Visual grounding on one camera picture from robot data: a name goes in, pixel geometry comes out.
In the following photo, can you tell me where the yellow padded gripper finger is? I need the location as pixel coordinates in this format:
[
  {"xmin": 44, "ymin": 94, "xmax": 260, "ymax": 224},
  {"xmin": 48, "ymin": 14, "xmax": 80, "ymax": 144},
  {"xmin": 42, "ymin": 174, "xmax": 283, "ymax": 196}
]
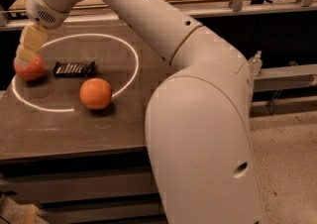
[{"xmin": 15, "ymin": 23, "xmax": 49, "ymax": 66}]

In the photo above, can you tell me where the red apple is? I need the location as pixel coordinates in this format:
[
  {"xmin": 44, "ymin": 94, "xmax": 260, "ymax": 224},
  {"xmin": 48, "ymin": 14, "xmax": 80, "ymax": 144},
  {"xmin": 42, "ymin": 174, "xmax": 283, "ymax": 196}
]
[{"xmin": 14, "ymin": 55, "xmax": 46, "ymax": 81}]

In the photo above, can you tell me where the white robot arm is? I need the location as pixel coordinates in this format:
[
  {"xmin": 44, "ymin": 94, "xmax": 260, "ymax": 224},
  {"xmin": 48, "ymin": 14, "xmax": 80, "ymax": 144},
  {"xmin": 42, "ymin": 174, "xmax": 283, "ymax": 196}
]
[{"xmin": 26, "ymin": 0, "xmax": 265, "ymax": 224}]

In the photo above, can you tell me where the black snack bar wrapper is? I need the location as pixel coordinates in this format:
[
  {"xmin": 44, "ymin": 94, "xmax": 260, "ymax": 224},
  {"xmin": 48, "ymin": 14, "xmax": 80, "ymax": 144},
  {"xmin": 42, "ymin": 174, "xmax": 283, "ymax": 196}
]
[{"xmin": 53, "ymin": 61, "xmax": 95, "ymax": 77}]

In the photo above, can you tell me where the orange fruit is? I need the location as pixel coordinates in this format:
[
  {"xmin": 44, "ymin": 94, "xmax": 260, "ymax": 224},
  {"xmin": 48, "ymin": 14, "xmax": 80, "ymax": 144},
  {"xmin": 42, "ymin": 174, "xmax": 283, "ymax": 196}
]
[{"xmin": 79, "ymin": 78, "xmax": 112, "ymax": 110}]

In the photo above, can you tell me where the clear sanitizer bottle right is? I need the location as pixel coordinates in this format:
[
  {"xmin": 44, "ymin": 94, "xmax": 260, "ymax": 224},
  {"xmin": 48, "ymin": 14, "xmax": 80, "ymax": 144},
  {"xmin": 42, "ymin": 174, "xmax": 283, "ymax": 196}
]
[{"xmin": 249, "ymin": 51, "xmax": 263, "ymax": 75}]

